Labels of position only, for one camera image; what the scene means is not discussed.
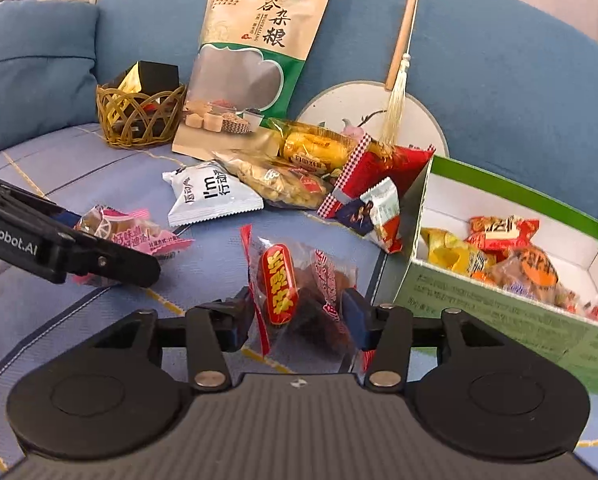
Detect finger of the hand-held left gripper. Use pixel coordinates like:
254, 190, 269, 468
0, 170, 82, 233
61, 240, 163, 289

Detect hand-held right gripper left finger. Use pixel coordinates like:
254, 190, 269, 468
95, 287, 258, 393

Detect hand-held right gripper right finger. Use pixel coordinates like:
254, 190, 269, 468
341, 287, 506, 393

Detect pink label clear snack packet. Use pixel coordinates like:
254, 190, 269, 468
73, 204, 196, 287

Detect clear date packet red label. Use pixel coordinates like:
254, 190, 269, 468
240, 224, 361, 363

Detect yellow chips packet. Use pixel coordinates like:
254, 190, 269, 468
421, 227, 498, 282

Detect green cardboard box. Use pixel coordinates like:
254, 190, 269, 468
378, 154, 598, 397

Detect red fried snack packet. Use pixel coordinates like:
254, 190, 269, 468
466, 214, 541, 262

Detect orange label clear snack packet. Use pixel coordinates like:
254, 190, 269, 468
484, 244, 581, 309

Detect small red white snack packet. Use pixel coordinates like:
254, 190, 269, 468
336, 177, 406, 256

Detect blue pillow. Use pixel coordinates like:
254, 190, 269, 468
0, 2, 100, 162

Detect woven bamboo basket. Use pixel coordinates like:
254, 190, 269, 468
96, 83, 188, 150

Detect clear peanut packet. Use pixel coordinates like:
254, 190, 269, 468
213, 149, 336, 211

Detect red checkered snack packet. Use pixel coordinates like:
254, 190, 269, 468
318, 137, 436, 221

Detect black box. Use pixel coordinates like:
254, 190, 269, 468
104, 60, 181, 97

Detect yellow corn snack packet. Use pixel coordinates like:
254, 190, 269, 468
273, 119, 361, 172

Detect round fan with tassel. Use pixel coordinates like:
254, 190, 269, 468
296, 0, 451, 159

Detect large kraft green grain pouch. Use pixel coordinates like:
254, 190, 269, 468
171, 0, 340, 157

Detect blue sofa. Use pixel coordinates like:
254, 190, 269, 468
0, 0, 598, 221

